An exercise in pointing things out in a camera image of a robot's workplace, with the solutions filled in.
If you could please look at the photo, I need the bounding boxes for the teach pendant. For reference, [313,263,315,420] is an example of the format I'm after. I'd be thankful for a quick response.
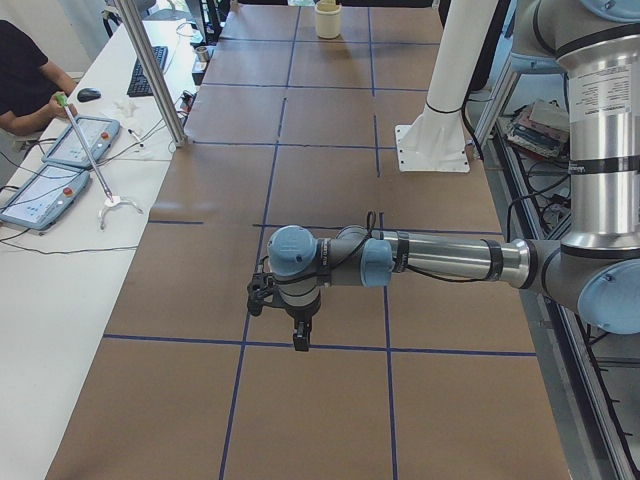
[1,164,90,231]
[41,115,121,169]

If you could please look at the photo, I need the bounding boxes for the black computer mouse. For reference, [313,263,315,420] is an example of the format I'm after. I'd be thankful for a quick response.
[76,88,102,103]

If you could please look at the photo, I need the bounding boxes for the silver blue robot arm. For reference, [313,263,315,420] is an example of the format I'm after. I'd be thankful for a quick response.
[247,1,639,351]

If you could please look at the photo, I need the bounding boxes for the aluminium frame post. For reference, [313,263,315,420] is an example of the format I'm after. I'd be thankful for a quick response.
[116,0,187,148]

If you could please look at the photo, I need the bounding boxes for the stack of books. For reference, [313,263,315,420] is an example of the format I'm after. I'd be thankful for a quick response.
[506,100,570,158]

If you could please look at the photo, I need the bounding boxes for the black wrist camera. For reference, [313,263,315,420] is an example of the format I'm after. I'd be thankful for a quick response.
[247,272,281,317]

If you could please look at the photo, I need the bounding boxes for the far teach pendant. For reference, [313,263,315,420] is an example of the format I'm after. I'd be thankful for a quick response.
[41,115,121,169]

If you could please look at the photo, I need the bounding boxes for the green handled reach stick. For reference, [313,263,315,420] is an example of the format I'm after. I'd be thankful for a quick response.
[53,93,144,230]

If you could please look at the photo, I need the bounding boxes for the near teach pendant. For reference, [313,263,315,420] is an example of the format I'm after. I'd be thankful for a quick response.
[1,164,90,231]

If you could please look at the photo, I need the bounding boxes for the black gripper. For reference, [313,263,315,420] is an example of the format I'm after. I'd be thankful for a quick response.
[285,299,321,352]

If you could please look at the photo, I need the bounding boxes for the small metal cup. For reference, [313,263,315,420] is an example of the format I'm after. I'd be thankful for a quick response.
[194,46,210,63]

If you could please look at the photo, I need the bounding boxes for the white bowl container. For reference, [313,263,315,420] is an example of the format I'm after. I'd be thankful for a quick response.
[314,0,342,40]

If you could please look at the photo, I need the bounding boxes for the person in black shirt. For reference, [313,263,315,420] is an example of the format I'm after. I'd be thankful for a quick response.
[1,20,76,136]

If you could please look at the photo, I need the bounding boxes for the black keyboard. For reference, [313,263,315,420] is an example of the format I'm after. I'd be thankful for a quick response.
[126,45,170,98]

